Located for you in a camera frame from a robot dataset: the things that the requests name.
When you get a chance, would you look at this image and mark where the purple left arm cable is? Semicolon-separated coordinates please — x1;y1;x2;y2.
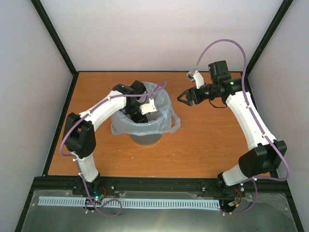
59;81;168;217

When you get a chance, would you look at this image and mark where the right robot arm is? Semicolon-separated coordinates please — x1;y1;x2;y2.
177;60;287;195

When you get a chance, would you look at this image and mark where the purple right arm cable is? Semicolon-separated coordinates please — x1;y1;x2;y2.
194;38;292;216

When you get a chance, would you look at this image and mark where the grey mesh trash bin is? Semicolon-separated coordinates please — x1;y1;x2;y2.
130;134;162;146

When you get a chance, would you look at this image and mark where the metal base plate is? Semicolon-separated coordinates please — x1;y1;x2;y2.
22;190;297;232

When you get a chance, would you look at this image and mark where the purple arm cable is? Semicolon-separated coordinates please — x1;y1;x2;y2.
59;81;168;217
194;38;292;216

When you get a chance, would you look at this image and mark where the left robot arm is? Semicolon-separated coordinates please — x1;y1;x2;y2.
59;80;148;195

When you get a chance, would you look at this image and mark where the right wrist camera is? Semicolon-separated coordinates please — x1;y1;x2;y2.
186;70;205;89

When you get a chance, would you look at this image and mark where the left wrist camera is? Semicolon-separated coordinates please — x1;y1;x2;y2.
140;98;158;115

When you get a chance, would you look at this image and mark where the black mounting rail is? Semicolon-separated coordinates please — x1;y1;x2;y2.
72;175;242;199

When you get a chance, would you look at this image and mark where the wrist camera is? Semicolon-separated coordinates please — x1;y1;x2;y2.
140;98;158;115
186;70;205;89

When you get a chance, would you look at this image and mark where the translucent blue plastic bag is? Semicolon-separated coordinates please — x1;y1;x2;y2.
111;81;181;135

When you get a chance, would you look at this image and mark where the light blue cable duct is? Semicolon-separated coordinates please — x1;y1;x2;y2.
37;196;220;211

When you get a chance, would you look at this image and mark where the small electronics board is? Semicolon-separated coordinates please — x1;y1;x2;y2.
92;186;107;206

